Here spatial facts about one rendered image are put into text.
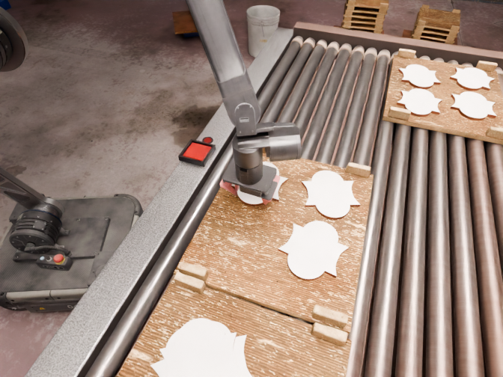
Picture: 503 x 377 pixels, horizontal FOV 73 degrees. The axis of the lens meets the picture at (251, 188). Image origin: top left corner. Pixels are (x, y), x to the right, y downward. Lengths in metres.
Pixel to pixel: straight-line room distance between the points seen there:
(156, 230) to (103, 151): 1.76
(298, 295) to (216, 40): 0.47
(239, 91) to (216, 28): 0.10
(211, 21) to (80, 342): 0.60
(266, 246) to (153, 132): 1.95
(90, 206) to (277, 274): 1.32
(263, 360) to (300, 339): 0.07
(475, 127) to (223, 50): 0.81
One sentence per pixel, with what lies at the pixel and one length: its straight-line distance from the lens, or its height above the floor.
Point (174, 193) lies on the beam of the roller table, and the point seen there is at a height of 0.91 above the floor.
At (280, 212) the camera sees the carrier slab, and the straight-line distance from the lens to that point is 0.78.
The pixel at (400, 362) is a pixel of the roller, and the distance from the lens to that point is 0.71.
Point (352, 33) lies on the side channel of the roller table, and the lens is 1.55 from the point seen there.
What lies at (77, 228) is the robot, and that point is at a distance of 1.77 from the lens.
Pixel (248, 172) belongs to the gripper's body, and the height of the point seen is 1.08.
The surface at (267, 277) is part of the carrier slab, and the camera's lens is 0.69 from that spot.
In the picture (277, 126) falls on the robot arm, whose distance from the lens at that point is 0.63.
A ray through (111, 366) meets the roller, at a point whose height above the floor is 0.91.
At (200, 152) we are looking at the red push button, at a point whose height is 0.93.
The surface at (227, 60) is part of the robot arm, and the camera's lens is 0.60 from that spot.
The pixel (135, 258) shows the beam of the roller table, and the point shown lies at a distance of 0.77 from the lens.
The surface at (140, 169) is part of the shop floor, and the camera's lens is 2.30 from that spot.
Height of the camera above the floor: 1.55
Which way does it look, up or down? 48 degrees down
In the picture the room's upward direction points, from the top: straight up
